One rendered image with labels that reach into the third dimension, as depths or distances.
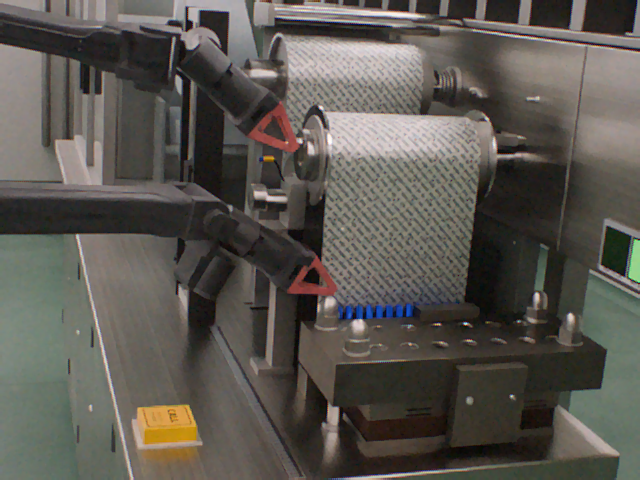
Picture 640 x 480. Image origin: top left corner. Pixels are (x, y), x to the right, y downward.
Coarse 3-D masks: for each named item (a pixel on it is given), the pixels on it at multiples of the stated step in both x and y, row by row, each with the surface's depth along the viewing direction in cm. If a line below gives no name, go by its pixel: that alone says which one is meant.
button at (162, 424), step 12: (144, 408) 127; (156, 408) 128; (168, 408) 128; (180, 408) 128; (144, 420) 124; (156, 420) 124; (168, 420) 124; (180, 420) 125; (192, 420) 125; (144, 432) 122; (156, 432) 122; (168, 432) 122; (180, 432) 123; (192, 432) 123; (144, 444) 122
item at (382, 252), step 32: (352, 224) 137; (384, 224) 138; (416, 224) 140; (448, 224) 142; (352, 256) 138; (384, 256) 140; (416, 256) 141; (448, 256) 143; (352, 288) 140; (384, 288) 141; (416, 288) 143; (448, 288) 144
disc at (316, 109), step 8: (312, 112) 139; (320, 112) 136; (304, 120) 143; (320, 120) 136; (328, 120) 134; (312, 128) 139; (328, 128) 133; (328, 136) 132; (328, 144) 132; (328, 152) 132; (328, 160) 132; (328, 168) 133; (328, 176) 133; (328, 184) 134; (320, 192) 136; (312, 200) 140; (320, 200) 136
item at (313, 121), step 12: (312, 120) 138; (480, 132) 142; (324, 144) 134; (480, 144) 141; (324, 156) 134; (480, 156) 141; (324, 168) 134; (480, 168) 141; (480, 180) 142; (312, 192) 139
